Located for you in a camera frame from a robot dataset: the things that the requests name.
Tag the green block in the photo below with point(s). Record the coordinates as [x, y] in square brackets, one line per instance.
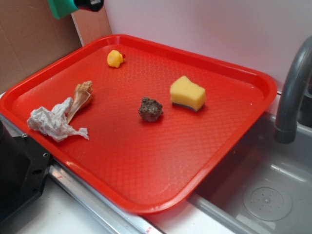
[62, 8]

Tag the brown rock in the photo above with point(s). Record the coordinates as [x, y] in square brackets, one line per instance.
[150, 110]

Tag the red plastic tray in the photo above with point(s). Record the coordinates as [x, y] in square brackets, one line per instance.
[143, 167]

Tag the yellow sponge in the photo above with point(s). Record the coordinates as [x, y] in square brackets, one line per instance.
[186, 93]

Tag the yellow rubber duck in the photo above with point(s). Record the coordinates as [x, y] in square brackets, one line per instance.
[115, 58]

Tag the tan spiral seashell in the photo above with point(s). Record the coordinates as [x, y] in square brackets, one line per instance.
[82, 97]

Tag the crumpled white paper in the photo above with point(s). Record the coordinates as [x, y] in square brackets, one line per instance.
[53, 123]

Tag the grey sink basin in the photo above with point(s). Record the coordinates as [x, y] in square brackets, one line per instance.
[261, 186]

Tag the grey faucet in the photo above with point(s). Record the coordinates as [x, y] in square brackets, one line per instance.
[295, 105]

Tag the brown cardboard panel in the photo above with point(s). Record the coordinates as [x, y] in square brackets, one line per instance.
[31, 38]

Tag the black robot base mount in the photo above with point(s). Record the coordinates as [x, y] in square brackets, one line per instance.
[24, 166]

